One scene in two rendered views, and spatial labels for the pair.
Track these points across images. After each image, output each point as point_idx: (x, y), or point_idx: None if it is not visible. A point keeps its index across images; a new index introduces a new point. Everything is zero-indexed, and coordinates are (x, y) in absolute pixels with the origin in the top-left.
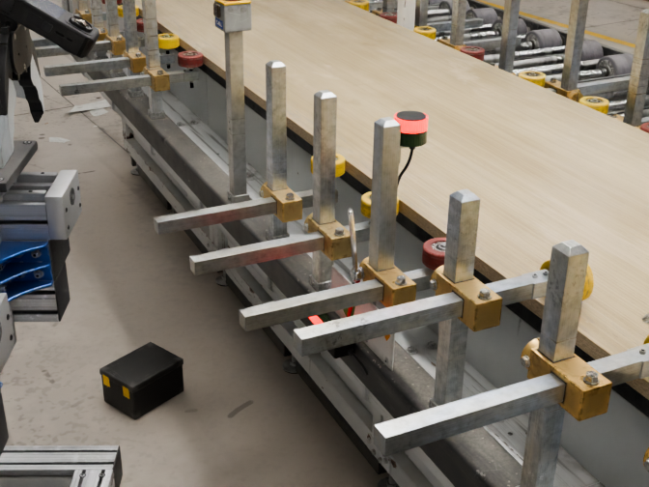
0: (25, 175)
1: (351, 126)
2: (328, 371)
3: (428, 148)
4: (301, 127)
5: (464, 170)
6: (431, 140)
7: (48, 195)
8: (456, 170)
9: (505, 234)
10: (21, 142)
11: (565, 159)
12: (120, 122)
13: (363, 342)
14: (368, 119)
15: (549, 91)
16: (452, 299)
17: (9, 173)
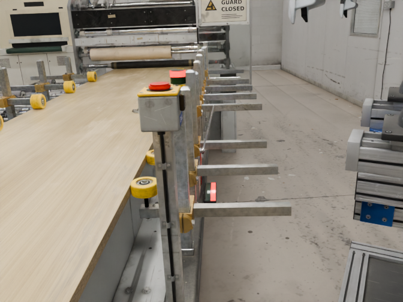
0: (384, 141)
1: (63, 219)
2: None
3: (59, 182)
4: (107, 227)
5: (78, 162)
6: (41, 188)
7: (361, 129)
8: (82, 163)
9: (131, 134)
10: (393, 132)
11: (10, 160)
12: None
13: (201, 182)
14: (30, 225)
15: None
16: (204, 104)
17: (386, 117)
